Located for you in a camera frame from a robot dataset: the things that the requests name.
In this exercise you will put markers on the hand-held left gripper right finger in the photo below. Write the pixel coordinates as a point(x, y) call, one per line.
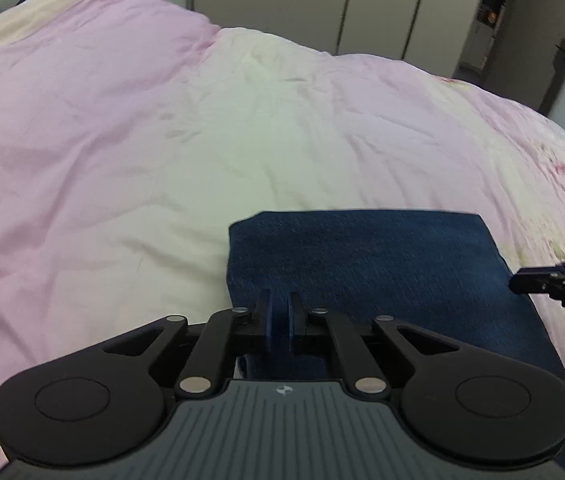
point(292, 322)

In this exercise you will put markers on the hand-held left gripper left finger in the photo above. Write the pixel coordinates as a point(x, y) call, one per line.
point(268, 322)

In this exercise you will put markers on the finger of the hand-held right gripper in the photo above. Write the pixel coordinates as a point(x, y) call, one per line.
point(537, 282)

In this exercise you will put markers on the pink and cream blanket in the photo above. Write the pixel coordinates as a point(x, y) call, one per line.
point(162, 135)

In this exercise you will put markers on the blue denim pants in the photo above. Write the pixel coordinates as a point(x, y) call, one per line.
point(372, 270)

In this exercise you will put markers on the beige wardrobe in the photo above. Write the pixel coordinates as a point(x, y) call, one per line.
point(342, 2)

